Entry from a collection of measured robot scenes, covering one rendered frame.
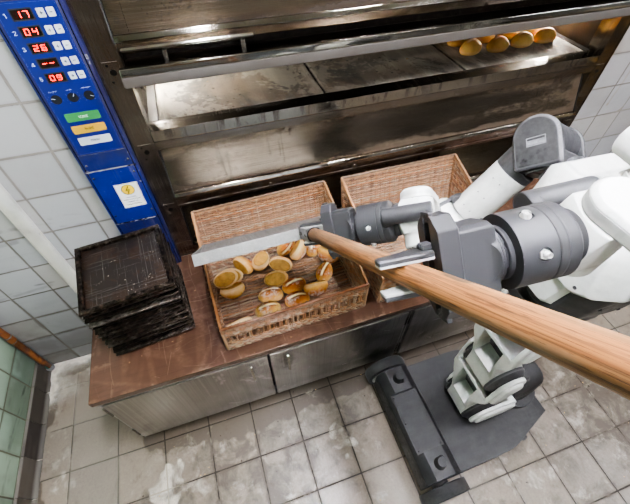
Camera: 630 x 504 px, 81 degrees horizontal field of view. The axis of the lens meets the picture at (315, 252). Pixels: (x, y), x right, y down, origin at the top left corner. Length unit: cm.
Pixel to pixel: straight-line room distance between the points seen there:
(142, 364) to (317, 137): 104
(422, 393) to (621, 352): 161
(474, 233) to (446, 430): 145
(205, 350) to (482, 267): 116
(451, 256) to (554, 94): 169
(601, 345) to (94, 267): 134
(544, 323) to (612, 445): 205
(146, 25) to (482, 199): 95
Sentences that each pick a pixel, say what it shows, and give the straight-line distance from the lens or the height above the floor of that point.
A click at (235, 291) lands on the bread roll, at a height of 64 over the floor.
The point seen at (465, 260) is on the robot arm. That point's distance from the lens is 42.
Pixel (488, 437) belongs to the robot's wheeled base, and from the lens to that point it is 186.
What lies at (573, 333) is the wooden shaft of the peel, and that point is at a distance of 26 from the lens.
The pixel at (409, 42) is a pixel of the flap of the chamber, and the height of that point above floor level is 140.
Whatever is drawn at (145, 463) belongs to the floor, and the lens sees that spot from 201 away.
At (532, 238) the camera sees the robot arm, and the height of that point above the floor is 156.
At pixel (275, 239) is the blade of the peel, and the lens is 90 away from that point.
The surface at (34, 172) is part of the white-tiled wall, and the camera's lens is 146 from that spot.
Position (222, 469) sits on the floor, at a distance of 190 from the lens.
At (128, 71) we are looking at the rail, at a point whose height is 143.
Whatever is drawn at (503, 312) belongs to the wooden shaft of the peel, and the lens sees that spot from 29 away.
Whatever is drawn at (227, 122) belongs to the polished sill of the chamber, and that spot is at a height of 117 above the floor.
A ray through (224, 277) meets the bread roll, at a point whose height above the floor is 68.
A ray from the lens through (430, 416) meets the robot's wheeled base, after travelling 178.
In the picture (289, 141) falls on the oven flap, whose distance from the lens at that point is 143.
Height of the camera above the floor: 184
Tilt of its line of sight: 51 degrees down
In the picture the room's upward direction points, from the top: straight up
